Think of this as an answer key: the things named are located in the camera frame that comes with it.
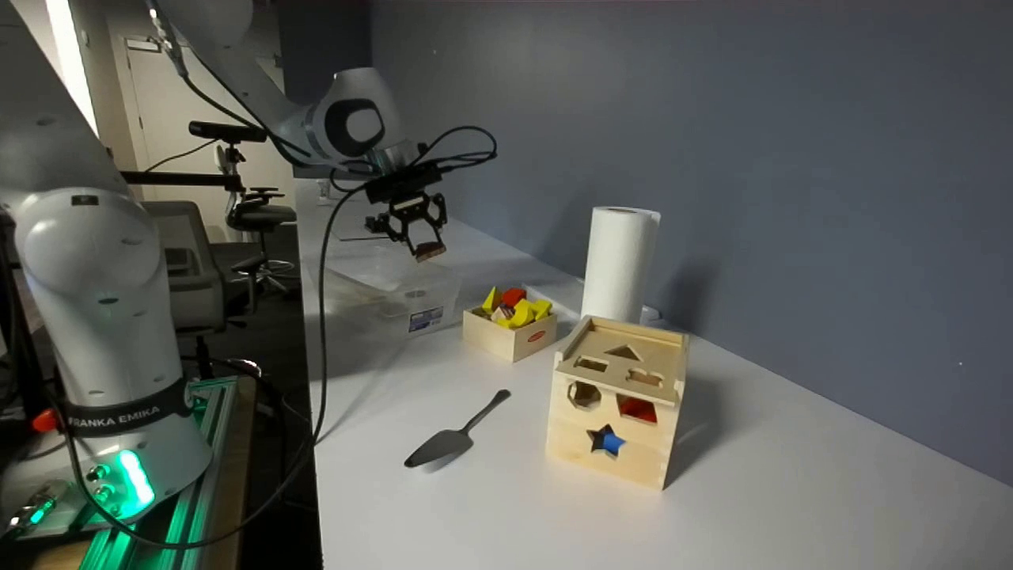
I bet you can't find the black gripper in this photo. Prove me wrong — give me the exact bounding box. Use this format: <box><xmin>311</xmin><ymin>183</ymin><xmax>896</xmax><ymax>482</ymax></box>
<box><xmin>359</xmin><ymin>169</ymin><xmax>452</xmax><ymax>258</ymax></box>

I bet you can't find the clear plastic bin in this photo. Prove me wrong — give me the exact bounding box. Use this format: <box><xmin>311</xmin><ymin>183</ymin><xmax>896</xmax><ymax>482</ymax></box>
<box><xmin>319</xmin><ymin>244</ymin><xmax>468</xmax><ymax>338</ymax></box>

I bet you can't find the large yellow wooden block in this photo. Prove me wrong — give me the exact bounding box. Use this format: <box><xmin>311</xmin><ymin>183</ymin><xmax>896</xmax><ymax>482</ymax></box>
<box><xmin>509</xmin><ymin>297</ymin><xmax>555</xmax><ymax>333</ymax></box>

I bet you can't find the small box of colourful blocks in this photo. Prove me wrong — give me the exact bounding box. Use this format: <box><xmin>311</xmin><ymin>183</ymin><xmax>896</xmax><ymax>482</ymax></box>
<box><xmin>457</xmin><ymin>297</ymin><xmax>559</xmax><ymax>368</ymax></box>

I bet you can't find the white paper towel roll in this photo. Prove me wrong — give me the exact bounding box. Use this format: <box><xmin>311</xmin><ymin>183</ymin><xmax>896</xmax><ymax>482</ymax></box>
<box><xmin>578</xmin><ymin>203</ymin><xmax>665</xmax><ymax>328</ymax></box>

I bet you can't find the grey metal scoop spoon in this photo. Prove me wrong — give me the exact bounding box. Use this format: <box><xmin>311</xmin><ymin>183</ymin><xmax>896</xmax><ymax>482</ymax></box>
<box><xmin>400</xmin><ymin>388</ymin><xmax>513</xmax><ymax>472</ymax></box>

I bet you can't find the grey box device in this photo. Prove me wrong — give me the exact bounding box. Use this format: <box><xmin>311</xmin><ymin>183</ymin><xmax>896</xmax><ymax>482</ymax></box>
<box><xmin>141</xmin><ymin>199</ymin><xmax>231</xmax><ymax>333</ymax></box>

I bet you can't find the wooden shape sorter cube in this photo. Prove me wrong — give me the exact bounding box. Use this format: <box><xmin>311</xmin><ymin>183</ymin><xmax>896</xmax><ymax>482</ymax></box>
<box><xmin>543</xmin><ymin>315</ymin><xmax>692</xmax><ymax>494</ymax></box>

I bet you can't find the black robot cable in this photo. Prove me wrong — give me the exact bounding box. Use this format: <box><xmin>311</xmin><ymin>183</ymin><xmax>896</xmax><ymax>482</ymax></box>
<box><xmin>61</xmin><ymin>123</ymin><xmax>503</xmax><ymax>550</ymax></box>

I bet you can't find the black camera on stand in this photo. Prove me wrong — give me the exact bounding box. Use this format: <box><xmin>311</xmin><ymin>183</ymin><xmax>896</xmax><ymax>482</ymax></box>
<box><xmin>120</xmin><ymin>118</ymin><xmax>301</xmax><ymax>235</ymax></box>

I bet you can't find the robot base mount green light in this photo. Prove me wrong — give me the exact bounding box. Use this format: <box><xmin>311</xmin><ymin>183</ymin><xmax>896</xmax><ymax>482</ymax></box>
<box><xmin>0</xmin><ymin>374</ymin><xmax>260</xmax><ymax>570</ymax></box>

